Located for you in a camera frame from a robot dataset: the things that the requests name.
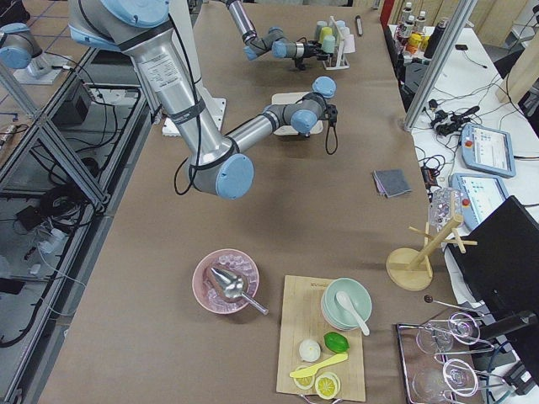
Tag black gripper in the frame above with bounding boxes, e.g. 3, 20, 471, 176
302, 40, 330, 61

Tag green plastic cup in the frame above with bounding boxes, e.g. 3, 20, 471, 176
321, 35, 336, 54

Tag cream rabbit print tray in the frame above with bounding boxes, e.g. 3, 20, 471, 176
270, 92, 324, 137

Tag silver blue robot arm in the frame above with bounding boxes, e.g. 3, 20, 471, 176
223, 0, 333, 71
68, 1, 337, 199

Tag yellow plastic cup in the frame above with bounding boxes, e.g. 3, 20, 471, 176
318, 26, 333, 44

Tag pink plastic cup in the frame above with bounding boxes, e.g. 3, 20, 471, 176
343, 34, 355, 54

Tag grey plastic cup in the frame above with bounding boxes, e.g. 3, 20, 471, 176
313, 21, 327, 42

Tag pale cream plastic cup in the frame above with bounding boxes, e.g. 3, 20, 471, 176
339, 26, 350, 38

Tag black bottle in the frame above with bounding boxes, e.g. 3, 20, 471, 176
424, 18, 448, 59

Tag folded grey cloth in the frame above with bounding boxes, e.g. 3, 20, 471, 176
372, 169, 412, 198

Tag upper blue teach pendant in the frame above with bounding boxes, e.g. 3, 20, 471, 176
461, 123, 516, 178

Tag blue teach pendant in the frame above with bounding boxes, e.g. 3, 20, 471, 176
450, 173, 509, 231
461, 123, 516, 178

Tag lower blue teach pendant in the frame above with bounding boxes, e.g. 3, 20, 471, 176
450, 173, 509, 231

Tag wooden mug tree stand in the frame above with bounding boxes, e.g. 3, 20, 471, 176
386, 214, 478, 291

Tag metal ice scoop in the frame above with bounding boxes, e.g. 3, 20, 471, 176
210, 265, 269, 316

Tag white ceramic spoon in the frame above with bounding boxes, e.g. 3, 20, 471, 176
336, 290, 371, 336

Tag pink bowl with ice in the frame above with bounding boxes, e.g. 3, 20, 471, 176
192, 248, 259, 315

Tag stacked green bowls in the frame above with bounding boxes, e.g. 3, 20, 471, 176
320, 277, 374, 332

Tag wooden cutting board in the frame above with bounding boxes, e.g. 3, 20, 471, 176
276, 275, 366, 401

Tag black monitor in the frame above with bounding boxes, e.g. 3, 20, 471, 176
448, 196, 538, 320

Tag green lime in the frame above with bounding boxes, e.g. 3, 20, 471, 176
323, 332, 350, 354

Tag white peeled fruit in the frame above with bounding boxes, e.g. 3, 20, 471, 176
298, 338, 322, 363

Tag yellow plastic knife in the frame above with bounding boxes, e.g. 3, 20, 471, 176
289, 352, 349, 379

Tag upper wine glass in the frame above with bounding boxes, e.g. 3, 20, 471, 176
416, 312, 494, 356

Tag wine glass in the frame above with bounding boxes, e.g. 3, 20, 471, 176
411, 357, 506, 404
416, 312, 494, 356

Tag lemon slice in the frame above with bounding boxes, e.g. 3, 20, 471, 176
293, 375, 315, 391

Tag lemon half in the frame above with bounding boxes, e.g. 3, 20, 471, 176
314, 372, 341, 400

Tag lower wine glass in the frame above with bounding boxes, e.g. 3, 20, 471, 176
411, 357, 506, 404

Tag white wire cup rack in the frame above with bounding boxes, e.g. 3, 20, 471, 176
323, 16, 350, 70

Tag aluminium frame post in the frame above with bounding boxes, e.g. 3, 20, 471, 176
403, 0, 478, 132

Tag black wire glass rack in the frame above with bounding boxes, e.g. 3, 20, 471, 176
395, 323, 514, 403

